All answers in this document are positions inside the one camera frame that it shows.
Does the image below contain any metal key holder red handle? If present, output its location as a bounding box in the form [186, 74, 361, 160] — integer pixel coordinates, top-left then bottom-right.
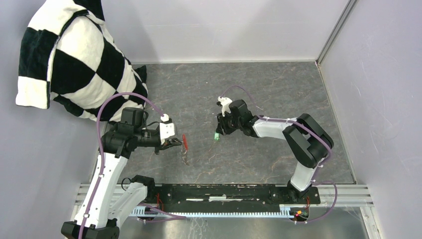
[182, 134, 190, 166]

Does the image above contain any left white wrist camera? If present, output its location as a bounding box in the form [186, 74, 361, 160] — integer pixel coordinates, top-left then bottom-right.
[159, 114, 176, 140]

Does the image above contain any key with green tag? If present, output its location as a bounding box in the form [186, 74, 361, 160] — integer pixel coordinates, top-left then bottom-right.
[214, 132, 220, 141]

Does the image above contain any black white checkered cloth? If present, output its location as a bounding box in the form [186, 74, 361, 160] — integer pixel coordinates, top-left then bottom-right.
[15, 0, 148, 122]

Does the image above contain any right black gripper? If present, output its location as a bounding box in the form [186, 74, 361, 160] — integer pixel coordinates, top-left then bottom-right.
[215, 109, 242, 136]

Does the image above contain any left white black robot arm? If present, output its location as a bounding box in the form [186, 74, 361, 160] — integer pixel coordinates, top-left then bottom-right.
[61, 107, 182, 239]

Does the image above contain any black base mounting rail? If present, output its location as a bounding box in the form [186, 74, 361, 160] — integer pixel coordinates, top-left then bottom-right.
[142, 184, 321, 213]

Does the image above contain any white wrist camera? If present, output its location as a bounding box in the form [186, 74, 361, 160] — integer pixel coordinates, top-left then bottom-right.
[217, 96, 232, 117]
[159, 114, 176, 140]

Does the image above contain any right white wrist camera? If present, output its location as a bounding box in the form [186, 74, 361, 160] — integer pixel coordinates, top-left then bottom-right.
[217, 96, 232, 117]

